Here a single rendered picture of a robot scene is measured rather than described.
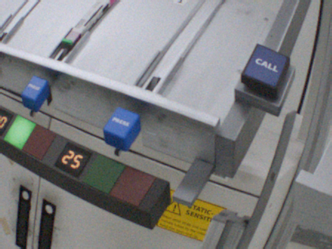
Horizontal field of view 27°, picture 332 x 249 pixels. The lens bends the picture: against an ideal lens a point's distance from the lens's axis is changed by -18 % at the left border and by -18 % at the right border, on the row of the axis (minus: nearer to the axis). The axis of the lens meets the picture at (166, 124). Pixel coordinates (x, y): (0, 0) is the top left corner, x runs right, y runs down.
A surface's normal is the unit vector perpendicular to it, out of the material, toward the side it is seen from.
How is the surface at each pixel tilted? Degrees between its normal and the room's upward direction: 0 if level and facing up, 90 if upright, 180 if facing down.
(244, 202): 90
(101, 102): 133
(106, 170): 44
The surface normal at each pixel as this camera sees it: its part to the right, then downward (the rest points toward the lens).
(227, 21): -0.05, -0.61
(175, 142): -0.45, 0.72
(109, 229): -0.36, 0.10
